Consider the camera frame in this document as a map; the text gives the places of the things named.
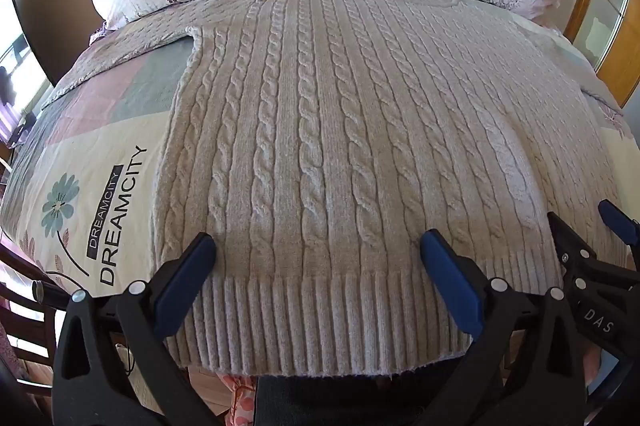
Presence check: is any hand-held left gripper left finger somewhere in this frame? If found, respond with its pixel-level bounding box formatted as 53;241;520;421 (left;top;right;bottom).
51;232;236;426

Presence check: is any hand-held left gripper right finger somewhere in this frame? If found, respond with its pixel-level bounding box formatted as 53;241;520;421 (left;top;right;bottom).
419;228;589;426

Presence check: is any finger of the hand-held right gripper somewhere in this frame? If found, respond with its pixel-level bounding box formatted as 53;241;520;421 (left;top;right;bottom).
598;200;640;269
547;211;593;279

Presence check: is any beige cable knit sweater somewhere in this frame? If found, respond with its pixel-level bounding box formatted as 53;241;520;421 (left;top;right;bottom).
42;0;632;379

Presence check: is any pink floral cloth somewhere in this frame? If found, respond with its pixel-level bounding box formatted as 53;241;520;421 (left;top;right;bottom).
219;372;262;426

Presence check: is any person's dark trouser leg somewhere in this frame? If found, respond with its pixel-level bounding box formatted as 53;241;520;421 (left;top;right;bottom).
255;352;467;426

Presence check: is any wooden chair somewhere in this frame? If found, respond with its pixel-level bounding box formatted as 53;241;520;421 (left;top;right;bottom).
0;233;68;389

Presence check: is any printed patchwork bed cover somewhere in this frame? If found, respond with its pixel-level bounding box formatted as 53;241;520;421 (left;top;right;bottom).
0;8;632;307

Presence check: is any window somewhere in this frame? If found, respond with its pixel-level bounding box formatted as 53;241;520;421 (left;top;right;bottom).
0;0;47;152

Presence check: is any dark wooden headboard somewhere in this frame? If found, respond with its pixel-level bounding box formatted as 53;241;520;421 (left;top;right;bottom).
9;0;101;88

